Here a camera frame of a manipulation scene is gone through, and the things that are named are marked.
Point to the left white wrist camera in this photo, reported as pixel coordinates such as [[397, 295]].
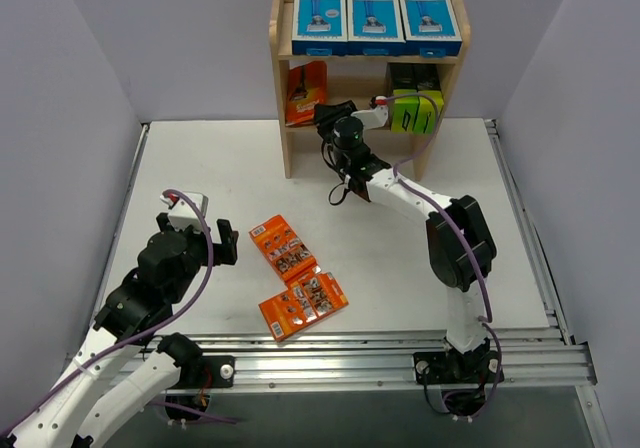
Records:
[[181, 215]]

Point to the orange razor pack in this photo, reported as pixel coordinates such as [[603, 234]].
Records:
[[306, 88], [309, 299], [283, 249]]

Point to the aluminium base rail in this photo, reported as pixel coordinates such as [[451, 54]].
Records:
[[384, 361]]

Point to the black green Gillette box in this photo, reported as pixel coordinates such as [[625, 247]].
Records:
[[403, 111], [430, 99]]

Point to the blue Harry's razor box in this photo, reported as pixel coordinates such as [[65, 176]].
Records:
[[430, 28], [374, 28]]

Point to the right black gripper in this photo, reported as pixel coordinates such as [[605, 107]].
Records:
[[327, 119]]

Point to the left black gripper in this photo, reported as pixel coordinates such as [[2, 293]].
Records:
[[211, 247]]

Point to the orange razor pack top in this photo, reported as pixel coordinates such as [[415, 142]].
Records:
[[306, 88]]

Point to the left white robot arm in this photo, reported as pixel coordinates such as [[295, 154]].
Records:
[[83, 408]]

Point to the orange razor pack front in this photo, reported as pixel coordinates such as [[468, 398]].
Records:
[[309, 299]]

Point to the white Harry's razor blister pack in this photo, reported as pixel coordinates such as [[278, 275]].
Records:
[[319, 28]]

